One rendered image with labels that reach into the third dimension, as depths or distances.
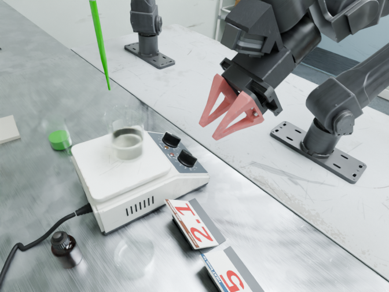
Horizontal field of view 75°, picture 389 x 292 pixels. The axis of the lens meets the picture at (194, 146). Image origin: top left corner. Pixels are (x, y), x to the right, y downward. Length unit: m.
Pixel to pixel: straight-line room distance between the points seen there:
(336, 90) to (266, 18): 0.25
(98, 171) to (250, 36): 0.27
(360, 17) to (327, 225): 0.32
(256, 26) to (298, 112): 0.44
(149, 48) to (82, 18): 1.08
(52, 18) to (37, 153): 1.34
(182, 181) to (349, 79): 0.34
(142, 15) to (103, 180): 0.56
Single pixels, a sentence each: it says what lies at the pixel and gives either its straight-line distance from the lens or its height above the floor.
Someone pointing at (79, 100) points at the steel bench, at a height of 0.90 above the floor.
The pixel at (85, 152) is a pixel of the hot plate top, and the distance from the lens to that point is 0.42.
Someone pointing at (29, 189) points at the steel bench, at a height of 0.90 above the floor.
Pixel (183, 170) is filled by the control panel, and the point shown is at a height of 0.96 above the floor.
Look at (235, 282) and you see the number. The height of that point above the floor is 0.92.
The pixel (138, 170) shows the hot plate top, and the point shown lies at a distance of 0.38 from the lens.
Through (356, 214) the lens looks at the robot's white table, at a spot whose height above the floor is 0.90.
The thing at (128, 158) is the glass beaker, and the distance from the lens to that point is 0.39.
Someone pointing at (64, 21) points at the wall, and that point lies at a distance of 1.87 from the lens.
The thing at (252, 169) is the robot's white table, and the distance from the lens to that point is 0.52.
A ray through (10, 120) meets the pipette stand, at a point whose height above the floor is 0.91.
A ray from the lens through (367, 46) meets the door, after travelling 3.20.
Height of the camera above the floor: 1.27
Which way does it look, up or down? 43 degrees down
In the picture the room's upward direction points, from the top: 6 degrees clockwise
